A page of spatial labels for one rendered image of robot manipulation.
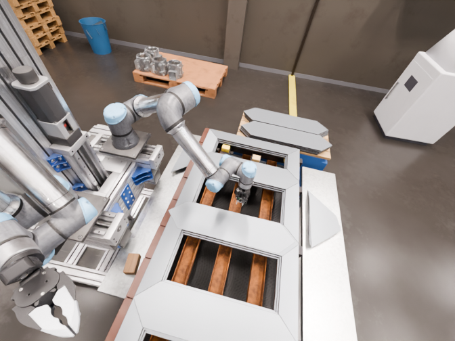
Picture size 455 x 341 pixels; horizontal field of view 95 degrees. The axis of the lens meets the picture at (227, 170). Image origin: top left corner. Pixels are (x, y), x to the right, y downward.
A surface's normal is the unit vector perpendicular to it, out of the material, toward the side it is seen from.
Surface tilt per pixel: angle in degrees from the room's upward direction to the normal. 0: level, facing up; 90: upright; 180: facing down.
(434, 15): 90
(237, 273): 0
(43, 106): 90
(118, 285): 0
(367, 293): 0
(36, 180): 48
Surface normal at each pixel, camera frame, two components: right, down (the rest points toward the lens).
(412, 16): -0.18, 0.75
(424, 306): 0.10, -0.63
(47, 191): 0.62, 0.00
